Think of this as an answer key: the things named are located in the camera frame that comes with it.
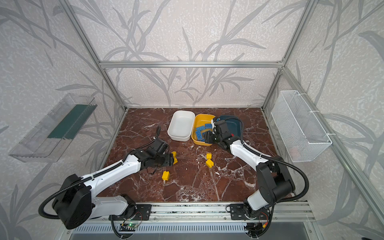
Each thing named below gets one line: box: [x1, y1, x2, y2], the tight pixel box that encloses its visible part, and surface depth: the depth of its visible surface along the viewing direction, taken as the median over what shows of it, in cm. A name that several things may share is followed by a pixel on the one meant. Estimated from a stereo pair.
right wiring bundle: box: [243, 205, 275, 239], surface depth 72 cm
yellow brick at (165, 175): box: [161, 170, 170, 181], surface depth 86 cm
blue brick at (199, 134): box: [195, 125, 206, 142], surface depth 101 cm
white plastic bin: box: [167, 110, 196, 142], surface depth 113 cm
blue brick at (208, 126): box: [204, 123, 213, 129], surface depth 109 cm
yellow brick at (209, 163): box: [205, 159, 215, 168], surface depth 90 cm
